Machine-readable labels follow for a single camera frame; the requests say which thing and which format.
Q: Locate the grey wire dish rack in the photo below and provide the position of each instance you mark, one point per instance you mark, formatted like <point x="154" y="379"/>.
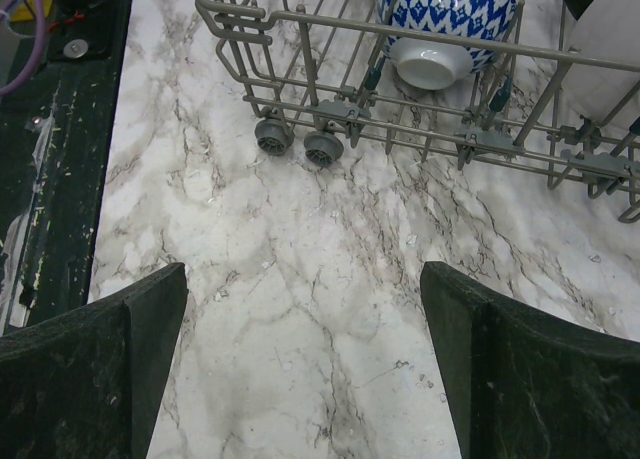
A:
<point x="549" y="87"/>

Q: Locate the black mounting base bar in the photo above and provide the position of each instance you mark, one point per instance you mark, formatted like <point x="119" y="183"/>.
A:
<point x="61" y="65"/>

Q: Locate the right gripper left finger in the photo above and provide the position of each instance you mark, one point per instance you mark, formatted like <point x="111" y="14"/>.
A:
<point x="89" y="383"/>

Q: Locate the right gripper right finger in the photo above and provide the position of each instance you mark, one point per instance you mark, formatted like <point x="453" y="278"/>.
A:
<point x="522" y="383"/>

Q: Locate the blue rimmed white plate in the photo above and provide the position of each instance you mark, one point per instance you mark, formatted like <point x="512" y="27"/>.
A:
<point x="607" y="29"/>

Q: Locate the blue zigzag patterned bowl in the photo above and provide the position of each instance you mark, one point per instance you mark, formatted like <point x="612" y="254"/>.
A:
<point x="430" y="65"/>

